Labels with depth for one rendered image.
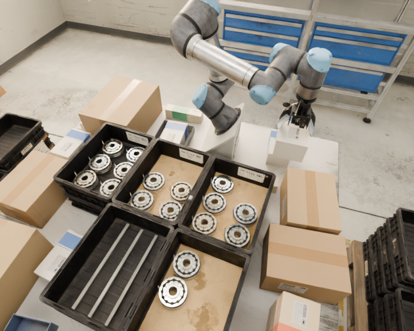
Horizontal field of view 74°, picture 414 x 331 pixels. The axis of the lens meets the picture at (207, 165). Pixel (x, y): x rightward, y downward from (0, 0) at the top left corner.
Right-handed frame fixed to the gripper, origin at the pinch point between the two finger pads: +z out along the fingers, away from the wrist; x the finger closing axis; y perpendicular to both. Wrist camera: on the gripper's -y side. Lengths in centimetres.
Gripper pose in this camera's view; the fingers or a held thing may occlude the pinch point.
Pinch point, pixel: (293, 131)
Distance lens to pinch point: 119.9
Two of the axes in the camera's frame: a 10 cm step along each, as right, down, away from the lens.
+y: -2.9, 7.4, -6.1
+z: -0.1, 6.3, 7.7
